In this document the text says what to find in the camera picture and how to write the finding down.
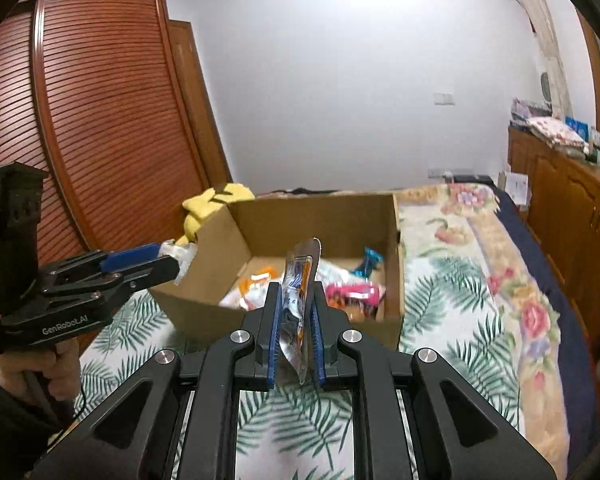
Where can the white pink snack packet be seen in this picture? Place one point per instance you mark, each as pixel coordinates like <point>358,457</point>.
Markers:
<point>332,272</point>

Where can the floral quilt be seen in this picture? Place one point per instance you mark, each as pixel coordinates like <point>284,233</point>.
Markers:
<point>480,240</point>

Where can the wooden door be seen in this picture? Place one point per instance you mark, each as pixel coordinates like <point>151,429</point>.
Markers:
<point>195,100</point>

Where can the brown cardboard box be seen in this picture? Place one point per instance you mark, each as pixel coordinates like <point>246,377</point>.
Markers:
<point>300,220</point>

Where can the floral folded cloth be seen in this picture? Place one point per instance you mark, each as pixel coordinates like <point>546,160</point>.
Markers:
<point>555,132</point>

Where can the pink black snack packet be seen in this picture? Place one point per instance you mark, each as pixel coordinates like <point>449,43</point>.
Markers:
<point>355,292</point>

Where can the white paper bag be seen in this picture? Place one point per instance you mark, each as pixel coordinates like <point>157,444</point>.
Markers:
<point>514,187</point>

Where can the pale curtain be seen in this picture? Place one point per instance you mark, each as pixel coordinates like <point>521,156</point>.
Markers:
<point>545,25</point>

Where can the person's left hand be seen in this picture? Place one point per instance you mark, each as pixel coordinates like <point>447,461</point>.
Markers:
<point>60,375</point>

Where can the blue box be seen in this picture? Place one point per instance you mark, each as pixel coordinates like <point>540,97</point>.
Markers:
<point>577,128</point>

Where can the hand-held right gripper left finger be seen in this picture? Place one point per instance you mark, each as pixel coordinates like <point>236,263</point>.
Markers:
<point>275,340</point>

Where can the dark blue bed cover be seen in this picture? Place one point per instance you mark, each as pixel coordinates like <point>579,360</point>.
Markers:
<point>565,320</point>

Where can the white wall switch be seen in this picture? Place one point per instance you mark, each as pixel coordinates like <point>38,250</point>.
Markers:
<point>444,99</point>

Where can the black device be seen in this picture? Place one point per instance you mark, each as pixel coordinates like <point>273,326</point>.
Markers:
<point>472,179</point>

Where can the white orange snack packet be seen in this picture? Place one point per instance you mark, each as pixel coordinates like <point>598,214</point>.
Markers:
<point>252,287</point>

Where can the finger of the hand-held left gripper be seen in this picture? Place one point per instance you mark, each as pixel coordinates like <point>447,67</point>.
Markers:
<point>147,271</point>
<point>130,258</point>

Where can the grey round object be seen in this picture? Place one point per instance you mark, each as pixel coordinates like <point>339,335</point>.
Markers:
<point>545,86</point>

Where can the silver orange blue snack packet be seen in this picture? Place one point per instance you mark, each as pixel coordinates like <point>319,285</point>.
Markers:
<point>297,280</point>

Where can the small green containers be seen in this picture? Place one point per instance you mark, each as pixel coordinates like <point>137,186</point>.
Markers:
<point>597,145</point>

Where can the clear white snack packet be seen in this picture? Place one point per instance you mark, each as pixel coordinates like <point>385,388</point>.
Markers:
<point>180,255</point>

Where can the wooden door frame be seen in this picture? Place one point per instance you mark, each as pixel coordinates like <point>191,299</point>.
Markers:
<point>595,70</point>

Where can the wooden cabinet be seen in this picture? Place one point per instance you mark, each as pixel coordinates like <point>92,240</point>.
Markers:
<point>570,210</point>

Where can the yellow plush toy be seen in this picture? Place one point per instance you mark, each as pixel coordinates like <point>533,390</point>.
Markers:
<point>205,205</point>

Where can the purple grey pack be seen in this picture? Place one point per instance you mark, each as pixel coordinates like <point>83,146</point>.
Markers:
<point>527,110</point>

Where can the wooden louvered wardrobe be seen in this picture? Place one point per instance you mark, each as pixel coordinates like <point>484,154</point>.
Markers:
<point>105,110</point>

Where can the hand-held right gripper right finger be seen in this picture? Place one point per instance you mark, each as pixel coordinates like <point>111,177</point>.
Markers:
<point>320,340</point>

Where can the leaf-print bedsheet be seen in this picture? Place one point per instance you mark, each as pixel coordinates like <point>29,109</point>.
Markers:
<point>440,320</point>

